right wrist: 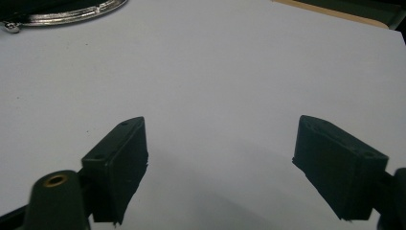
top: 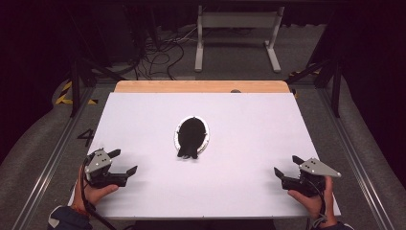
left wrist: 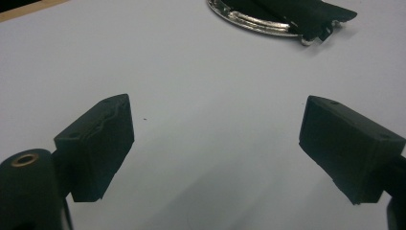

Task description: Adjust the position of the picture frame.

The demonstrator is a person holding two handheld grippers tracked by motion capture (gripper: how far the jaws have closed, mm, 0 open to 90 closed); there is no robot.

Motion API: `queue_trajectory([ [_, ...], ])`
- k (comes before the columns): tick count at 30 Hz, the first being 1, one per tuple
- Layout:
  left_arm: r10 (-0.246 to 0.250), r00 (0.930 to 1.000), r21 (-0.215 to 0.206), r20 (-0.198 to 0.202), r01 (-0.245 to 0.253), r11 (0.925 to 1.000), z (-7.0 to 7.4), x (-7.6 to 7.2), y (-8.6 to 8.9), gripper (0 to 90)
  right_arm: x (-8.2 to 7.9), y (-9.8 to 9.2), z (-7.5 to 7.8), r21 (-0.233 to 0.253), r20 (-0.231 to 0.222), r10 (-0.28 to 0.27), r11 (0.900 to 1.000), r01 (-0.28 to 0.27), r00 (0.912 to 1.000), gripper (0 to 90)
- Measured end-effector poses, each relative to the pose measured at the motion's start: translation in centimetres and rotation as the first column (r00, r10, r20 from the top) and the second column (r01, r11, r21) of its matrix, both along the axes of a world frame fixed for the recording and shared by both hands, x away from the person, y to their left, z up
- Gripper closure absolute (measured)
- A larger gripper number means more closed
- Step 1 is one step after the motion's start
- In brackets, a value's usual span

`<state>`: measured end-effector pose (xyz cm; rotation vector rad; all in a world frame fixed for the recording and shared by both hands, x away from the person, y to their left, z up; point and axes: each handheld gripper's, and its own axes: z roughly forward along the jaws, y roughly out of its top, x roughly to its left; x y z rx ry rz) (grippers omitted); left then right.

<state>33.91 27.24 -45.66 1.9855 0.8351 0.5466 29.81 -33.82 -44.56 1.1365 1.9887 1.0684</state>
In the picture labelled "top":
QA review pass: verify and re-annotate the white metal stand frame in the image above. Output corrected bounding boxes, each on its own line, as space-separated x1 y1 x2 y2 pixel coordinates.
193 5 286 74

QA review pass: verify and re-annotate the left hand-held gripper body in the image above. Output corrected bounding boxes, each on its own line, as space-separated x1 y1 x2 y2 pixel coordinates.
83 148 129 190

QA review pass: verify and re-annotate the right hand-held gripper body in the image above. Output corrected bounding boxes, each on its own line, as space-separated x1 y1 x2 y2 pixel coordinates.
282 156 342 198

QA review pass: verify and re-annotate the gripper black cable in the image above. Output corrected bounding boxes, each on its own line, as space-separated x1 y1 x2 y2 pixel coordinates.
79 155 119 230
313 181 329 225

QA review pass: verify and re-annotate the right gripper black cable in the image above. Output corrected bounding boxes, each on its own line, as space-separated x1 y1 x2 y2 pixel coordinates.
313 181 329 225

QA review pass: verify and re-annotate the oval beaded-rim stand mirror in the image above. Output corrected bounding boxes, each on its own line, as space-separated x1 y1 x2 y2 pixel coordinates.
173 115 212 160

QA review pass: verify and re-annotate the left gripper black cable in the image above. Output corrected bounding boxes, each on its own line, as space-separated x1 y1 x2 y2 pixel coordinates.
79 155 119 230

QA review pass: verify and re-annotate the aluminium floor rail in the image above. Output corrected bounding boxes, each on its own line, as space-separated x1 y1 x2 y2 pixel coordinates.
315 85 397 230
11 85 98 230

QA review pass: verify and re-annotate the yellow black floor tape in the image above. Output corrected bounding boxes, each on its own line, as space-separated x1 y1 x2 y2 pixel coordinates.
288 67 322 78
54 80 99 106

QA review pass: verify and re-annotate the person's left hand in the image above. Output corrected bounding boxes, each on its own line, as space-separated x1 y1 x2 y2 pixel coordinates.
70 165 120 213

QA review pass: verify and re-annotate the person's right hand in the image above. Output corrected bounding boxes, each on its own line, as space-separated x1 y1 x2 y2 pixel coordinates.
286 175 339 229

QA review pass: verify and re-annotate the bundle of floor cables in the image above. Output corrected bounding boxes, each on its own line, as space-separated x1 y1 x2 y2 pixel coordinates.
133 27 199 81

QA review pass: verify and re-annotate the wooden table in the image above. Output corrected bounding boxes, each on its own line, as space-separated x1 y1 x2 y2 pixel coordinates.
113 80 291 94

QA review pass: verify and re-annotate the black metal stand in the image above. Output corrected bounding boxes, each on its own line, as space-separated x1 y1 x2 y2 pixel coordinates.
67 9 129 119
284 57 345 119

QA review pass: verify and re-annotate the white board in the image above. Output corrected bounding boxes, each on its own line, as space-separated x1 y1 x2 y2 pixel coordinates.
67 92 342 221

